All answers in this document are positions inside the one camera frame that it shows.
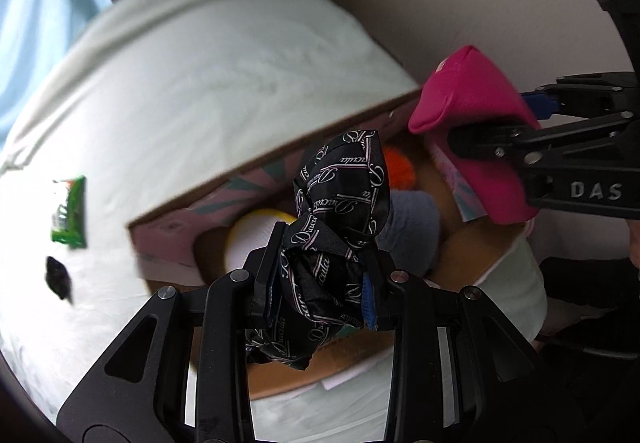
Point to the person's dark trousers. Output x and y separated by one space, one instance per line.
590 373

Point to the pink zip pouch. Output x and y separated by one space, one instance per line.
470 88

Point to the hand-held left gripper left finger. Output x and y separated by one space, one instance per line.
260 273

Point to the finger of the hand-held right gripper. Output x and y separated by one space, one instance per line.
537 103
480 140

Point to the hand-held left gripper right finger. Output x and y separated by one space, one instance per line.
369 303

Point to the cardboard box with pink print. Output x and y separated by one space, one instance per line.
240 188

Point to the grey towel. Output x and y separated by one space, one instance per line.
410 228

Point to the round yellow-rimmed mirror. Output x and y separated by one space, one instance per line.
250 238

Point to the orange pompom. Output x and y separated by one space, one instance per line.
400 168

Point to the black printed scrunchie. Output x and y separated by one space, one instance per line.
340 183

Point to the green snack packet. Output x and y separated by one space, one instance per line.
70 213

